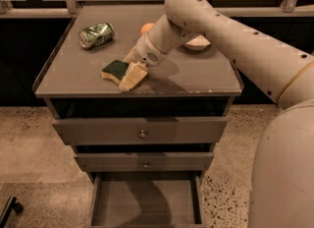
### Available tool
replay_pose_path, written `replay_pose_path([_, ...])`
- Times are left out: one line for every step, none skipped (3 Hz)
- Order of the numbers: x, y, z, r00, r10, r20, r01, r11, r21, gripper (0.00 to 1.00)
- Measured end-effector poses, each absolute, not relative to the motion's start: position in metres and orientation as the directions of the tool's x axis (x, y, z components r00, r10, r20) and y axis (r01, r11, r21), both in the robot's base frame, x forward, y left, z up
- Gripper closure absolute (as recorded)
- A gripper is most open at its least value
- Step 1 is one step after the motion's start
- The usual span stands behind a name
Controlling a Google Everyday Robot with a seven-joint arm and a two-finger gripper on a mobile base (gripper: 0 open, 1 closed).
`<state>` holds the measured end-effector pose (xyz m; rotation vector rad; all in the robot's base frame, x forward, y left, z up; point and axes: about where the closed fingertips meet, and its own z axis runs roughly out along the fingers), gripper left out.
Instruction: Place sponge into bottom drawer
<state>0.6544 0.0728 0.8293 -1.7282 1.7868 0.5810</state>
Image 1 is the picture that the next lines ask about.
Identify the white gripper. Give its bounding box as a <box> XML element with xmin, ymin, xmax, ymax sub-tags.
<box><xmin>119</xmin><ymin>32</ymin><xmax>167</xmax><ymax>91</ymax></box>

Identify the green and yellow sponge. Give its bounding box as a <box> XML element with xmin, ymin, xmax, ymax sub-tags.
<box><xmin>101</xmin><ymin>60</ymin><xmax>129</xmax><ymax>85</ymax></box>

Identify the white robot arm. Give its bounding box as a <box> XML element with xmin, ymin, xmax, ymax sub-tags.
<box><xmin>125</xmin><ymin>0</ymin><xmax>314</xmax><ymax>228</ymax></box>

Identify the grey drawer cabinet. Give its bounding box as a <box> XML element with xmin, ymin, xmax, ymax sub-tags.
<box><xmin>31</xmin><ymin>3</ymin><xmax>244</xmax><ymax>183</ymax></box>

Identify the grey top drawer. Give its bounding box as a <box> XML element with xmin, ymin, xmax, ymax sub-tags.
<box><xmin>53</xmin><ymin>117</ymin><xmax>227</xmax><ymax>145</ymax></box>

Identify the grey drawer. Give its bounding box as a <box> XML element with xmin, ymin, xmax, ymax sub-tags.
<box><xmin>75</xmin><ymin>152</ymin><xmax>213</xmax><ymax>172</ymax></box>
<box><xmin>86</xmin><ymin>172</ymin><xmax>206</xmax><ymax>228</ymax></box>
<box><xmin>53</xmin><ymin>117</ymin><xmax>227</xmax><ymax>145</ymax></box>

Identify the grey middle drawer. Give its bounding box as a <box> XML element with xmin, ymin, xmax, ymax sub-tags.
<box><xmin>75</xmin><ymin>152</ymin><xmax>213</xmax><ymax>172</ymax></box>

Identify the grey bottom drawer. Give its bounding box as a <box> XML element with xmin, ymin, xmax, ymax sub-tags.
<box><xmin>86</xmin><ymin>172</ymin><xmax>206</xmax><ymax>228</ymax></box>

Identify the orange fruit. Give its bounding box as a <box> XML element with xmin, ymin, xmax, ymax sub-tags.
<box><xmin>140</xmin><ymin>23</ymin><xmax>154</xmax><ymax>34</ymax></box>

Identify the crushed green soda can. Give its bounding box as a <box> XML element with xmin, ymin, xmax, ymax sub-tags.
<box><xmin>78</xmin><ymin>23</ymin><xmax>115</xmax><ymax>50</ymax></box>

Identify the white bowl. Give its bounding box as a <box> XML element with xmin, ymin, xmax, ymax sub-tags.
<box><xmin>184</xmin><ymin>35</ymin><xmax>211</xmax><ymax>51</ymax></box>

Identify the black caster wheel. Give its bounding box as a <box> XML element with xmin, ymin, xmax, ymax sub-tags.
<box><xmin>0</xmin><ymin>197</ymin><xmax>24</xmax><ymax>228</ymax></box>

